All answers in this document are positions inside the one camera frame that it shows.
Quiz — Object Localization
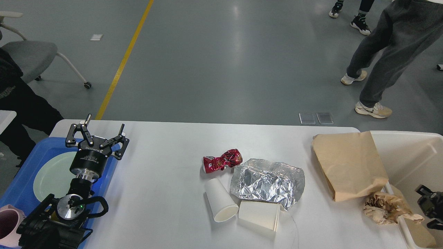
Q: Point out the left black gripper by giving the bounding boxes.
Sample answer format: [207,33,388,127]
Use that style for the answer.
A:
[65,114,129,180]

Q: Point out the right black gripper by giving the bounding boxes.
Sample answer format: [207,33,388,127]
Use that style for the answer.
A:
[415,185,443,231]

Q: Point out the light green plate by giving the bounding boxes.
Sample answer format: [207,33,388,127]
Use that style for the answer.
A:
[33,151,76,202]

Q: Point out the pink mug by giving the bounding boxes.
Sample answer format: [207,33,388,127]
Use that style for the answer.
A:
[0,204,26,249]

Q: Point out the large brown paper bag front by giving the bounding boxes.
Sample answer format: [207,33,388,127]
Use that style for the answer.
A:
[390,184,440,249]

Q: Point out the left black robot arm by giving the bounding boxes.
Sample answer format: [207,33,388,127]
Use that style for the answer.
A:
[16,114,129,249]

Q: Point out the crumpled brown paper wad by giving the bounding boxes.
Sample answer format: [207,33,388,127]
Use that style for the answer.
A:
[363,191,424,225]

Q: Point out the beige plastic bin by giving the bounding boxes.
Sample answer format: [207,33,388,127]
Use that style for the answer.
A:
[371,131,443,249]

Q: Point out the person in black clothes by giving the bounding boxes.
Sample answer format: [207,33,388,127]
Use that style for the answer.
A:
[0,49,63,168]

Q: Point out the blue plastic tray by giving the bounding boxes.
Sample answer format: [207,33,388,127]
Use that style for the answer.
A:
[1,137,115,229]

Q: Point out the brown paper bag under gripper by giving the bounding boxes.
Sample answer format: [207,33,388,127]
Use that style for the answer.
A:
[312,132,389,202]

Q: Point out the white side table corner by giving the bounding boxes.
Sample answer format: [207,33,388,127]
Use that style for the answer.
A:
[0,110,17,134]

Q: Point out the grey office chair left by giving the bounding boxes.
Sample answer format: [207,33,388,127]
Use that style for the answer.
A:
[0,11,92,89]

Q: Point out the crushed red can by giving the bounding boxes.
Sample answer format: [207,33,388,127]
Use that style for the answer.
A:
[202,149,243,174]

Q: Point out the white paper cup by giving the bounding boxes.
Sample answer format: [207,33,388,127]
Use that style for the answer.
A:
[205,178,239,223]

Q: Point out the crumpled aluminium foil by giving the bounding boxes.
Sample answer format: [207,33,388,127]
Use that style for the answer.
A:
[230,158,305,211]

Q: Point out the person in dark sneakers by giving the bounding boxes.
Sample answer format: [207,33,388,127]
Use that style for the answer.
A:
[329,0,376,36]

